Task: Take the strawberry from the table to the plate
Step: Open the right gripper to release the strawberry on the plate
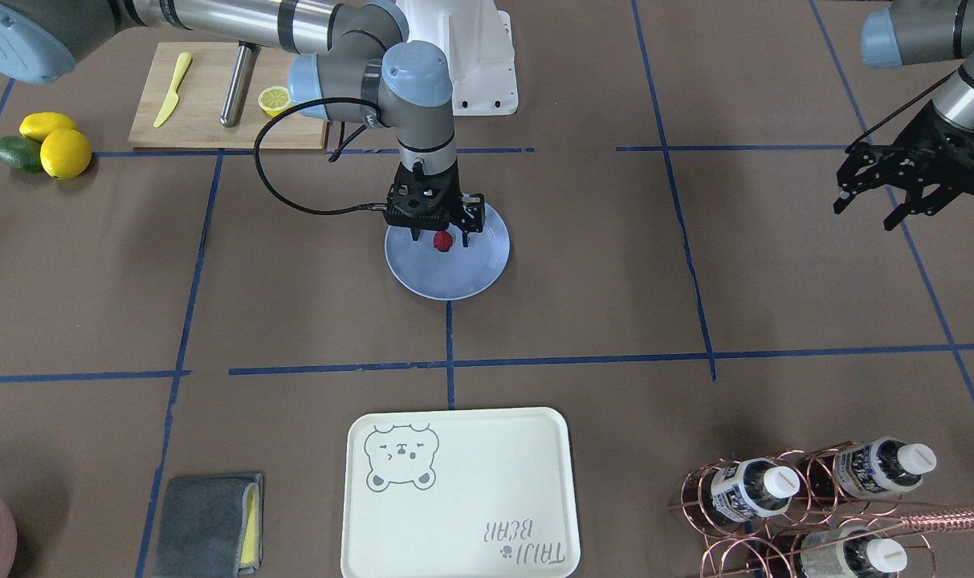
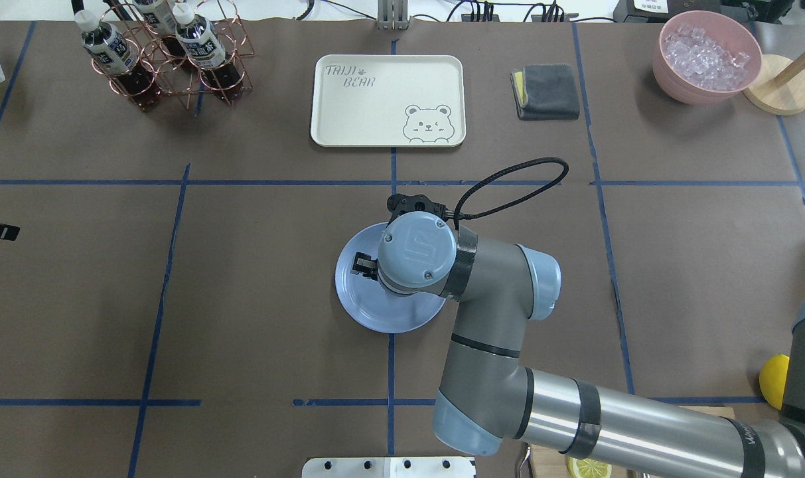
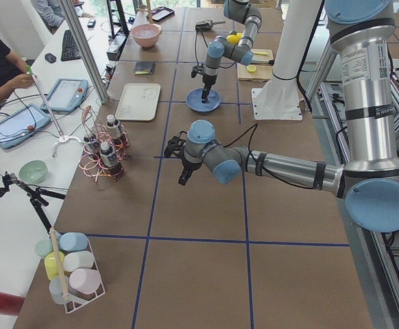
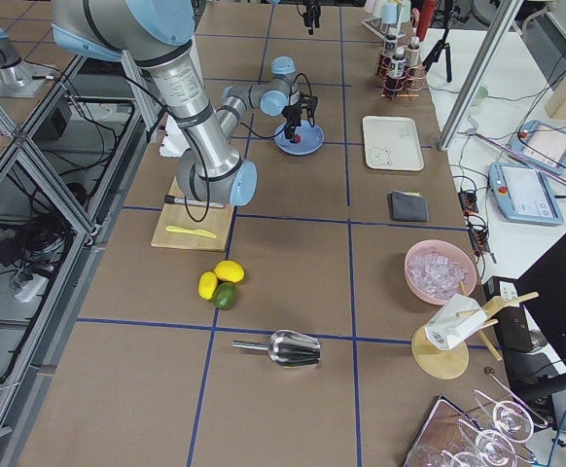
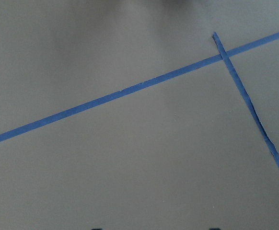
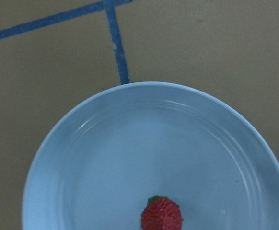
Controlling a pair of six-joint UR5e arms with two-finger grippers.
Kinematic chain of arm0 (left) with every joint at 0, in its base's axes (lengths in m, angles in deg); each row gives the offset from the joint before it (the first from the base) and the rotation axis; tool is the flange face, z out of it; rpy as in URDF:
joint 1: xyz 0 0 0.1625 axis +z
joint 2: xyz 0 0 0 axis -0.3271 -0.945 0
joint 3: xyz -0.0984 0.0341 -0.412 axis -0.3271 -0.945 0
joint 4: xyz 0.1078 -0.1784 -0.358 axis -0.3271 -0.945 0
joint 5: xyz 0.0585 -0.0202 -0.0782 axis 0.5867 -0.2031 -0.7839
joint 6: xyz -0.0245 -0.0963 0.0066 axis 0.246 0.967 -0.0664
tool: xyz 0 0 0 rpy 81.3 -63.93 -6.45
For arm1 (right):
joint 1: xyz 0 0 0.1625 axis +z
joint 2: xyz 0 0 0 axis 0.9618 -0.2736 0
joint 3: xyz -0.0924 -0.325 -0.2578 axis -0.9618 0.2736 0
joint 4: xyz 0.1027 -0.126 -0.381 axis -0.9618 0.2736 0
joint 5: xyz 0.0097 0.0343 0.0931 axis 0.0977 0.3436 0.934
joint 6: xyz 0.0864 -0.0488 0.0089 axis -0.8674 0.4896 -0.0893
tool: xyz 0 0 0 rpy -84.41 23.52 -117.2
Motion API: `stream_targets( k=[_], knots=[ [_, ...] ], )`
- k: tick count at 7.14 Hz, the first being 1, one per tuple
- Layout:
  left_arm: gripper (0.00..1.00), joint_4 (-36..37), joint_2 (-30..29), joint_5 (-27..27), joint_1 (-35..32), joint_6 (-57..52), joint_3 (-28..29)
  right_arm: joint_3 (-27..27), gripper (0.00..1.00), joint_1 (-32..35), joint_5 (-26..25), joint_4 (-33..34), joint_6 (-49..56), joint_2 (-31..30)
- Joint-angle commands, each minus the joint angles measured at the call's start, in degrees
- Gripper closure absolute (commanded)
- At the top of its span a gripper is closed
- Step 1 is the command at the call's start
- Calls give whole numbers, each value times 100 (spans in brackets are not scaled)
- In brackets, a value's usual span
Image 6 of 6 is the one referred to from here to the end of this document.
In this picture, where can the red strawberry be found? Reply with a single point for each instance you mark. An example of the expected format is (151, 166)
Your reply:
(161, 213)

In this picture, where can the blue plate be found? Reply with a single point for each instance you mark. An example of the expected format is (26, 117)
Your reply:
(101, 162)

